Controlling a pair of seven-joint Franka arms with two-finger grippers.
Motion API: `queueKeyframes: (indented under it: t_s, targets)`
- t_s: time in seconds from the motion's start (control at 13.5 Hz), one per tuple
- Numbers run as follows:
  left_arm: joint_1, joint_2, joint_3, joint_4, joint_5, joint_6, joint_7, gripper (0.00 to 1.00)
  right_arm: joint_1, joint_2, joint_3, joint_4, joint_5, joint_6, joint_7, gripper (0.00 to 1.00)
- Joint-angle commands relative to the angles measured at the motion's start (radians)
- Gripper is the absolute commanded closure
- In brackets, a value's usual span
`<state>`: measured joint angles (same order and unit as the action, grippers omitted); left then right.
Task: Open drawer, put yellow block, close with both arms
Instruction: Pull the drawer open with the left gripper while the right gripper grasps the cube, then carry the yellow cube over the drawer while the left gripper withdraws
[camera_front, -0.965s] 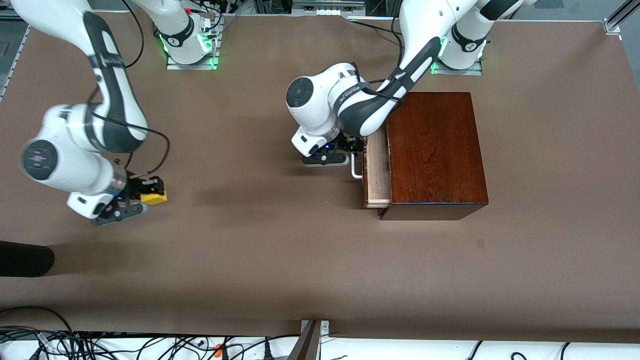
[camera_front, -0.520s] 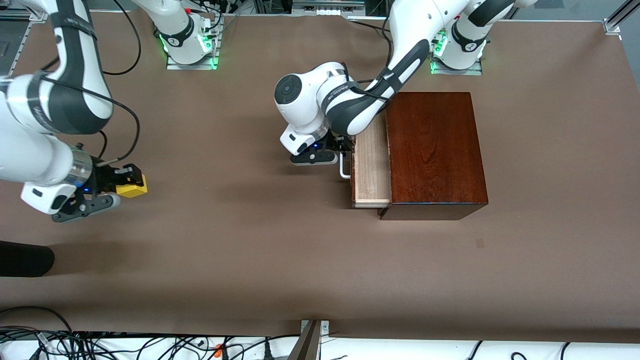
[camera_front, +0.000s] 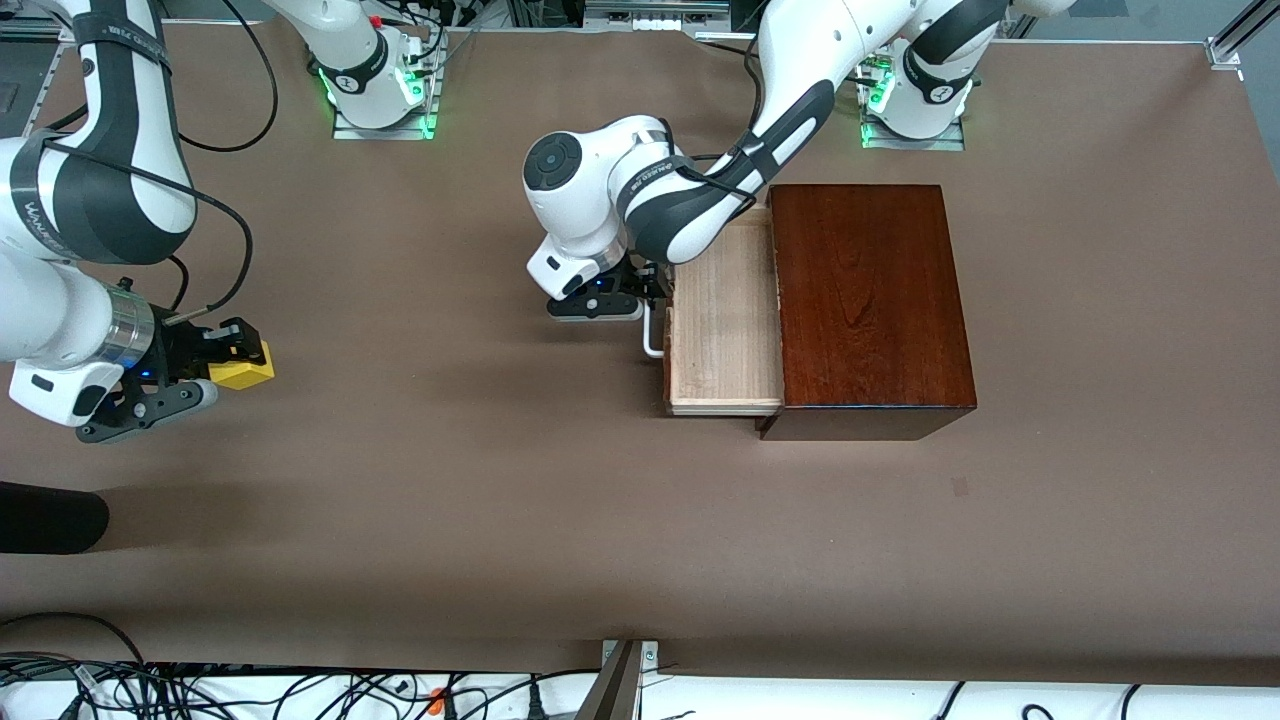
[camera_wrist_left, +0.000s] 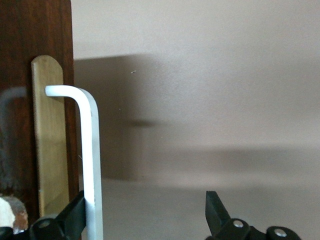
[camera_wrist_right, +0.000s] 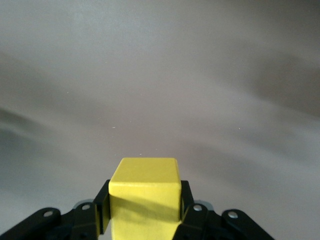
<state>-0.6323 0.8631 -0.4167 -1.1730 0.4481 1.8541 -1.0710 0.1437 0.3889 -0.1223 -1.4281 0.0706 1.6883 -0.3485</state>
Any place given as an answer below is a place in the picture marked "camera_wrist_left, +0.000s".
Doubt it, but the white metal drawer handle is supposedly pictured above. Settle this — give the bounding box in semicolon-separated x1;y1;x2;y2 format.
44;84;105;240

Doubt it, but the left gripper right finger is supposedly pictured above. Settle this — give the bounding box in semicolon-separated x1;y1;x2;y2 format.
205;190;251;240

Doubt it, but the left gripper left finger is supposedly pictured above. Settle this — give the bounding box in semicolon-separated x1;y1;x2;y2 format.
29;189;88;240

